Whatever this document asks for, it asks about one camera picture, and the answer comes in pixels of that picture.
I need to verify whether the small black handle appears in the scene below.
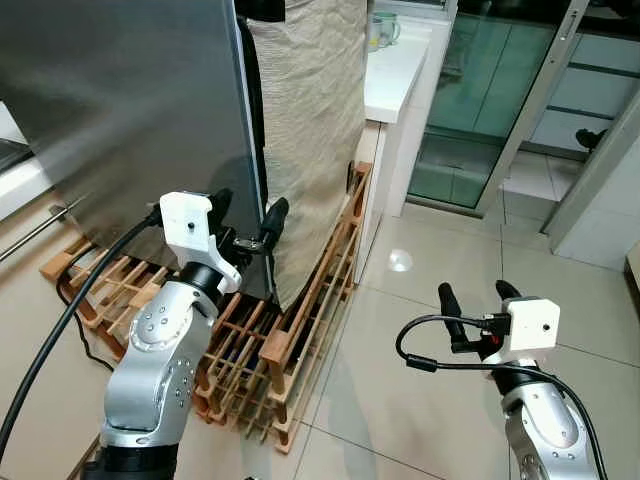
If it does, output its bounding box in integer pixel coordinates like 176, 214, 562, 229
574, 127, 612, 152

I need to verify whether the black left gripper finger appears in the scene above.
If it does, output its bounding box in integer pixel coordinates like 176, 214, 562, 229
207, 188, 235, 237
259, 197, 292, 254

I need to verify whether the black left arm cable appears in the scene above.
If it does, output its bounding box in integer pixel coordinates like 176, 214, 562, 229
0, 205, 166, 461

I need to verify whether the wooden slatted rack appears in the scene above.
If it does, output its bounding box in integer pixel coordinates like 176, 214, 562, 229
40, 160, 374, 457

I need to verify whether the grey door panel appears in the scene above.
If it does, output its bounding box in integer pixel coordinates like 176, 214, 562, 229
540, 90, 640, 273

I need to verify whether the green glass sliding door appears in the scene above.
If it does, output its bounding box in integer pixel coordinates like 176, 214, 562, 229
405, 0, 593, 218

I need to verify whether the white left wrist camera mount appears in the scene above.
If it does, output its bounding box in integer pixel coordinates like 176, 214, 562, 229
159, 191, 242, 292

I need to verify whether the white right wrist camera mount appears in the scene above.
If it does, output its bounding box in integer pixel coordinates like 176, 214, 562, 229
499, 297, 559, 364

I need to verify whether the white narrow counter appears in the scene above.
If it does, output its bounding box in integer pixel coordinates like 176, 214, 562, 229
360, 15, 441, 219

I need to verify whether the metal cabinet bar handle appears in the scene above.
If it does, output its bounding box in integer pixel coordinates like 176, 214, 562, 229
0, 194, 88, 264

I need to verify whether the silver fridge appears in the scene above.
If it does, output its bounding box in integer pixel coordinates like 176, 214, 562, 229
0, 0, 273, 303

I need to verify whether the beige textured fridge cover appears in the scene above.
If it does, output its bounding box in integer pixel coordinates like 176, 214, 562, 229
245, 0, 369, 311

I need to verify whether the white mug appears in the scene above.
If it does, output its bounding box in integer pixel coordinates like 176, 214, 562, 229
366, 17, 384, 54

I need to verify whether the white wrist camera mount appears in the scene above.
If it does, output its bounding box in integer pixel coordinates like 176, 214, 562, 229
499, 297, 559, 364
159, 191, 242, 292

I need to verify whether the pale drawer cabinet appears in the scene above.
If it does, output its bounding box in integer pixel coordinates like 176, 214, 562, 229
525, 30, 640, 158

